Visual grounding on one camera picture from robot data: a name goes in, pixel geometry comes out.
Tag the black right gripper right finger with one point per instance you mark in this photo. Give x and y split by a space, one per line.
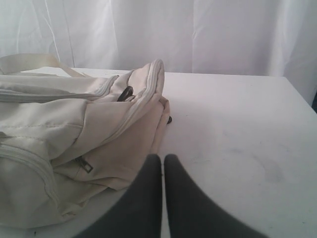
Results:
192 214

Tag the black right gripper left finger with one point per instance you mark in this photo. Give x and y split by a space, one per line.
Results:
138 213

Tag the white fabric duffel bag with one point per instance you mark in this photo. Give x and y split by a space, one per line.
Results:
65 136

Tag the white backdrop curtain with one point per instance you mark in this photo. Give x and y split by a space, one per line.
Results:
242 37

